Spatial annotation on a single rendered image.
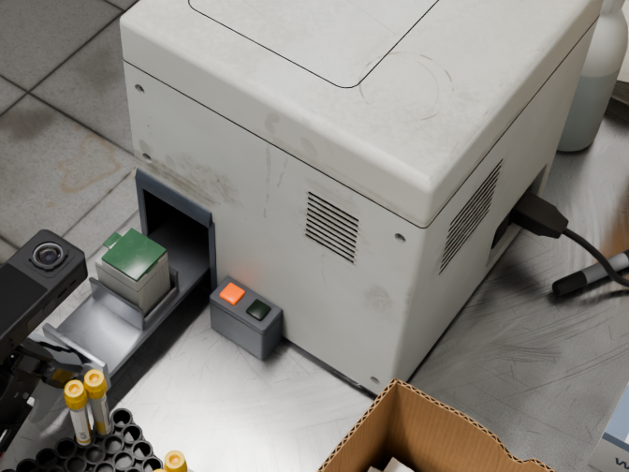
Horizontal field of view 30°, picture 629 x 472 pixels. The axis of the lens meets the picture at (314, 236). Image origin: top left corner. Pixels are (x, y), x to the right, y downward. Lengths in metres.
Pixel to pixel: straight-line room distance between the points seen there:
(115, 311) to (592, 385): 0.42
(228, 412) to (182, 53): 0.33
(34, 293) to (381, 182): 0.26
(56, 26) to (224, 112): 1.75
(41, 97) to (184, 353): 1.47
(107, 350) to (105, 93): 1.48
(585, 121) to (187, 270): 0.42
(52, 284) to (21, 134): 1.55
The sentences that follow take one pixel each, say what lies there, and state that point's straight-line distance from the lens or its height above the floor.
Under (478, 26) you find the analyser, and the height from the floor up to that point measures 1.17.
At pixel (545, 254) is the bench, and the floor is 0.88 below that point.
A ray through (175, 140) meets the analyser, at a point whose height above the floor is 1.07.
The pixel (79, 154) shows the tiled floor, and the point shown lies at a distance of 2.35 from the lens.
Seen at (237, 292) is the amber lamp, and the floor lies 0.93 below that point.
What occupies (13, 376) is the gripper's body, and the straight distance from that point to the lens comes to 0.87.
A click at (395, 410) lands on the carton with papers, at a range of 0.90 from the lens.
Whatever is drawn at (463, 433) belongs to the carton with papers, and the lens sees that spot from 0.88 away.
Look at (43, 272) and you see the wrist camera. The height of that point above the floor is 1.07.
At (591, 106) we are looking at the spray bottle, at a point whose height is 0.95.
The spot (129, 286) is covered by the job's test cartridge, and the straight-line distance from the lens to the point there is 0.98.
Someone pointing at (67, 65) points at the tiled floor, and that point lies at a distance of 2.52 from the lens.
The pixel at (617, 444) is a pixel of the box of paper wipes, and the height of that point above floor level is 0.93.
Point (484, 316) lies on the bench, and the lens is 1.09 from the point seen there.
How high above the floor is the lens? 1.78
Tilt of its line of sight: 54 degrees down
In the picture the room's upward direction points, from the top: 4 degrees clockwise
